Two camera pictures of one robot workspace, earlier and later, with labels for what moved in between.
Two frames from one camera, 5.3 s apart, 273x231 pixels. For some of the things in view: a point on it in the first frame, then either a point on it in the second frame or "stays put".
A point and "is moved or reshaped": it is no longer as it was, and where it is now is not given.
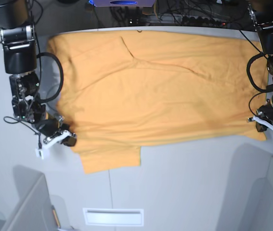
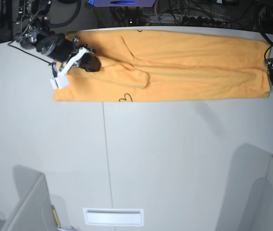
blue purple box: (124, 3) stays put
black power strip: (201, 21) stays put
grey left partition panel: (33, 211) stays put
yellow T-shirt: (115, 87) is moved or reshaped
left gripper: (49, 127) -> (60, 47)
